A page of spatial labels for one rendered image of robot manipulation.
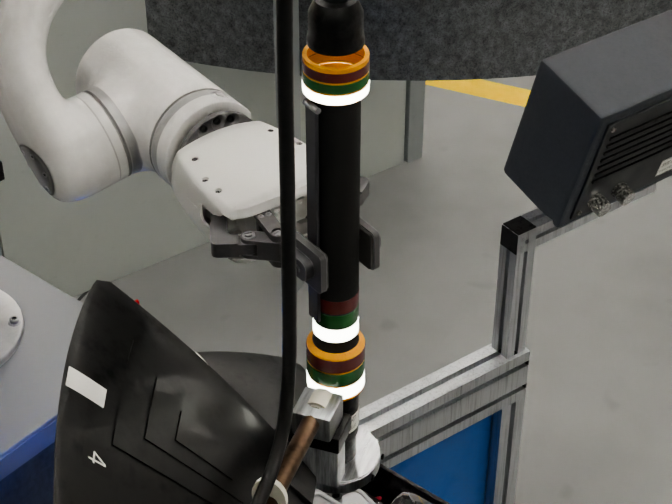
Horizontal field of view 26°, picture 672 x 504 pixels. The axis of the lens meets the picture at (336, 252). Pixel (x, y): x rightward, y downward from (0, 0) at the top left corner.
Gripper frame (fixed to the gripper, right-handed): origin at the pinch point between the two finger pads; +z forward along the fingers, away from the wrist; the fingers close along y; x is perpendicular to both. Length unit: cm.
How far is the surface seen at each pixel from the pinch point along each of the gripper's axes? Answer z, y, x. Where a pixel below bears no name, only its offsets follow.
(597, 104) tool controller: -31, -58, -24
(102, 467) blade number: 3.4, 20.8, -6.2
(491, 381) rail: -35, -49, -63
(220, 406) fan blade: -1.5, 9.1, -10.9
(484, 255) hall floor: -139, -141, -145
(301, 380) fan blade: -19.3, -9.6, -30.9
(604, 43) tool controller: -38, -66, -21
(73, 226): -181, -57, -126
